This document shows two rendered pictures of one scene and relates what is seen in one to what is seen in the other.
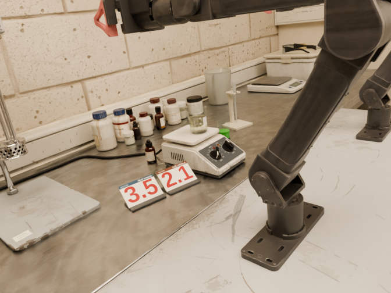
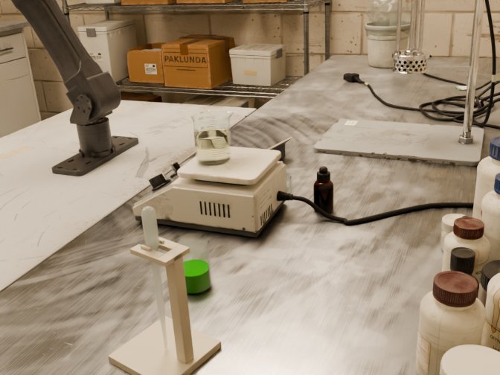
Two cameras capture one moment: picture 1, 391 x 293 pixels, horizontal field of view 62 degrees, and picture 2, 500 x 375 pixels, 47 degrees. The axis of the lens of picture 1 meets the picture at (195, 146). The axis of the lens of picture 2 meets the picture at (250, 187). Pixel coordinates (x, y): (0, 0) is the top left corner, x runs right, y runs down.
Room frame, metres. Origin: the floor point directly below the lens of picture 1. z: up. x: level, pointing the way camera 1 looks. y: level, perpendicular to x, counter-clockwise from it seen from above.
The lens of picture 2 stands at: (1.62, -0.24, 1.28)
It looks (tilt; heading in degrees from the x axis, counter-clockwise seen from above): 23 degrees down; 160
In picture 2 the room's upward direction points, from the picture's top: 3 degrees counter-clockwise
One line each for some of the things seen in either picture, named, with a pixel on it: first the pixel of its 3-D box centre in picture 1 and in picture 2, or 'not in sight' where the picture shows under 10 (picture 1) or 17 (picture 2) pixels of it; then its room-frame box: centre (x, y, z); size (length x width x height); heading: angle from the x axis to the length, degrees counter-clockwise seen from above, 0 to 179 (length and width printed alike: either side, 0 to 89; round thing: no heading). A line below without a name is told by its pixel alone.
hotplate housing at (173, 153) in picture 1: (199, 149); (216, 189); (0.85, -0.01, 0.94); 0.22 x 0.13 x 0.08; 47
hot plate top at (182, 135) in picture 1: (191, 134); (231, 163); (0.87, 0.01, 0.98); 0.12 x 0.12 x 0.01; 47
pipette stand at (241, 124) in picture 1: (235, 109); (158, 300); (1.14, -0.16, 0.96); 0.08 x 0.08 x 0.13; 32
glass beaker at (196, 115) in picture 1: (196, 119); (214, 138); (0.87, -0.01, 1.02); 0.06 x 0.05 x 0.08; 81
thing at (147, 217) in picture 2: not in sight; (147, 230); (1.15, -0.16, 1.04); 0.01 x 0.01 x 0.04; 32
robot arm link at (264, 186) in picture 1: (278, 181); (94, 105); (0.50, -0.13, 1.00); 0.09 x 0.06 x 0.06; 136
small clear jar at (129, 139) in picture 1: (129, 138); (455, 234); (1.10, 0.23, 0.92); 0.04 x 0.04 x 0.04
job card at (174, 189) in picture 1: (178, 177); not in sight; (0.74, 0.05, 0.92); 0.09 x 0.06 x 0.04; 122
